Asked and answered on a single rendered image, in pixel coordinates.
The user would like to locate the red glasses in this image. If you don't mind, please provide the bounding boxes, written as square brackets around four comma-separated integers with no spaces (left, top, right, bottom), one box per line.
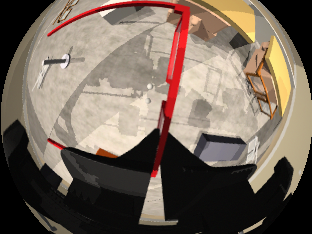
[48,0,191,177]

